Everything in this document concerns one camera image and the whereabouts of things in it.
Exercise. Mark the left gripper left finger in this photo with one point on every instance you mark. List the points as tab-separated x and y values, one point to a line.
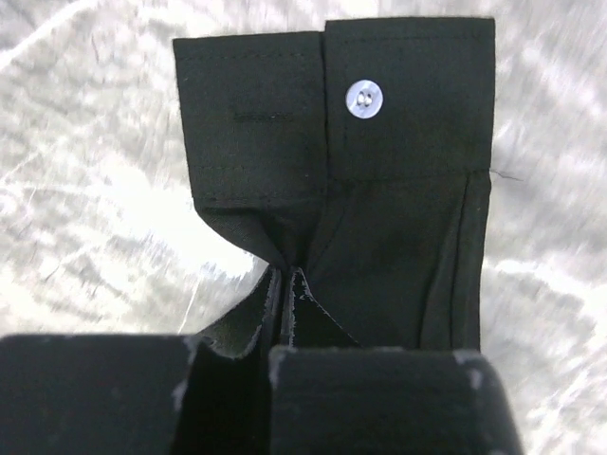
205	393

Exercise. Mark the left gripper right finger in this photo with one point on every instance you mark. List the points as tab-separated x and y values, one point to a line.
328	397

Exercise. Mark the black long sleeve shirt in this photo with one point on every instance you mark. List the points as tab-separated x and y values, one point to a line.
359	154

